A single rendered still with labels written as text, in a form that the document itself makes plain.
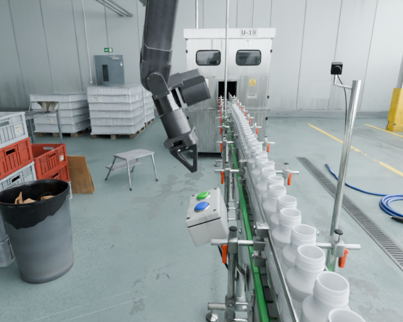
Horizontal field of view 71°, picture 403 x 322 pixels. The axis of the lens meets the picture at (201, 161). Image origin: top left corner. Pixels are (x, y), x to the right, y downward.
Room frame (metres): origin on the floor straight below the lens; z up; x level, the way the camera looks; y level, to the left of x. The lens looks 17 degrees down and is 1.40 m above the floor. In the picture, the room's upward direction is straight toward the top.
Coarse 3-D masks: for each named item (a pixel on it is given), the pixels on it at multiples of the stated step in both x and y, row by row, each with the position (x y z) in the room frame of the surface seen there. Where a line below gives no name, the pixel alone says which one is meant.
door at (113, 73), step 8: (96, 56) 10.43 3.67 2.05; (104, 56) 10.42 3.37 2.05; (112, 56) 10.38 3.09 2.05; (120, 56) 10.38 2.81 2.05; (96, 64) 10.44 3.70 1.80; (104, 64) 10.43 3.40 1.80; (112, 64) 10.42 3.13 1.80; (120, 64) 10.38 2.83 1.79; (96, 72) 10.44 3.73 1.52; (104, 72) 10.43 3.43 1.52; (112, 72) 10.42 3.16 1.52; (120, 72) 10.40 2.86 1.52; (104, 80) 10.43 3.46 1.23; (112, 80) 10.42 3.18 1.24; (120, 80) 10.40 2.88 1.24
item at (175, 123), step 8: (176, 112) 0.63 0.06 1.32; (184, 112) 0.65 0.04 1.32; (168, 120) 0.63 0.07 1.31; (176, 120) 0.63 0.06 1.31; (184, 120) 0.64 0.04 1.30; (168, 128) 0.63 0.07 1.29; (176, 128) 0.62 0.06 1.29; (184, 128) 0.63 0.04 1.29; (192, 128) 0.66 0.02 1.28; (168, 136) 0.64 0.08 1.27; (176, 136) 0.62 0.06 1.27; (184, 136) 0.60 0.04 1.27; (168, 144) 0.60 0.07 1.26
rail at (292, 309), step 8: (240, 144) 1.22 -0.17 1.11; (248, 168) 0.87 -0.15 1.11; (248, 192) 0.83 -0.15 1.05; (256, 192) 0.67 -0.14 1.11; (264, 216) 0.54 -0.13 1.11; (272, 240) 0.45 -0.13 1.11; (272, 248) 0.43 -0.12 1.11; (280, 264) 0.38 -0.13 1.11; (280, 272) 0.36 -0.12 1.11; (272, 280) 0.42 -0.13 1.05; (280, 280) 0.36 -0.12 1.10; (272, 288) 0.41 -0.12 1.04; (288, 296) 0.31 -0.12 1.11; (288, 304) 0.31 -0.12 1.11; (280, 312) 0.35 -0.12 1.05; (280, 320) 0.34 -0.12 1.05; (296, 320) 0.27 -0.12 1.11
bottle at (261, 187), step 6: (264, 168) 0.71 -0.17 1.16; (270, 168) 0.71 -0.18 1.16; (264, 174) 0.68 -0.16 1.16; (270, 174) 0.68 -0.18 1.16; (264, 180) 0.68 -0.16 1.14; (258, 186) 0.69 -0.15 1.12; (264, 186) 0.68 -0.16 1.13; (258, 192) 0.68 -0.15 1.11; (258, 210) 0.68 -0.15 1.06; (258, 216) 0.68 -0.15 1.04
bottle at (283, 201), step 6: (282, 198) 0.53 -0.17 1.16; (288, 198) 0.53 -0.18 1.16; (294, 198) 0.52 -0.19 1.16; (282, 204) 0.50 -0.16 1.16; (288, 204) 0.50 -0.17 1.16; (294, 204) 0.50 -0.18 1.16; (276, 210) 0.52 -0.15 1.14; (276, 216) 0.51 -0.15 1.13; (270, 222) 0.52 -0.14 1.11; (276, 222) 0.50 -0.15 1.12; (270, 228) 0.51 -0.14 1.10
